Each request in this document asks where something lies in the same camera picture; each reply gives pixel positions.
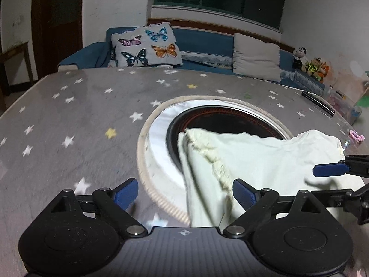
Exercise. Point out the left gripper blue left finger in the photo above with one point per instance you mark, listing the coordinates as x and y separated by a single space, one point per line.
126 193

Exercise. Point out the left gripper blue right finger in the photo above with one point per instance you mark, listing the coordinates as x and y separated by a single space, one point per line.
246 195

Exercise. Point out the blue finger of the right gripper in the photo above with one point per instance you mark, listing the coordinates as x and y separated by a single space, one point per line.
333 169

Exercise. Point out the pale green white t-shirt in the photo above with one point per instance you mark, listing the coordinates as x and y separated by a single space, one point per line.
211 162

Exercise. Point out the pink hair scrunchie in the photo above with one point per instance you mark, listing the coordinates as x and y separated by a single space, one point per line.
356 137

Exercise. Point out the round black induction cooktop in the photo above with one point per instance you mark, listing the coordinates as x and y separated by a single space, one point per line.
158 162

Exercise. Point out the clear plastic storage box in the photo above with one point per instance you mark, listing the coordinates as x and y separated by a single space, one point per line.
342 104

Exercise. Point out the black remote control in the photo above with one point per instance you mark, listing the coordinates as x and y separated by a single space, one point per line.
319 103

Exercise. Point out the grey star pattern tablecloth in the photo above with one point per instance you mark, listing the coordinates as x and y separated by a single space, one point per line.
72 138

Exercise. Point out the orange yellow plush toy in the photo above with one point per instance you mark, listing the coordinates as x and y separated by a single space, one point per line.
317 68

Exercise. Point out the black white panda plush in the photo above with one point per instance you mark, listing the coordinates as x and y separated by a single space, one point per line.
300 58

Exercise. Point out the plain beige pillow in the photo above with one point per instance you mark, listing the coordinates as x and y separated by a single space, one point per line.
255 58

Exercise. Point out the blue sofa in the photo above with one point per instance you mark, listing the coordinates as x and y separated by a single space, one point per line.
201 50

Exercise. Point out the butterfly print pillow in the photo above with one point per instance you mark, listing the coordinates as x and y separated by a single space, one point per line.
144 46

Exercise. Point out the dark wooden side table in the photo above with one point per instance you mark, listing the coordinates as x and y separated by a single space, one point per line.
16 72

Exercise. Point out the dark wooden door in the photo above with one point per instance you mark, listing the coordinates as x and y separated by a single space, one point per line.
56 27

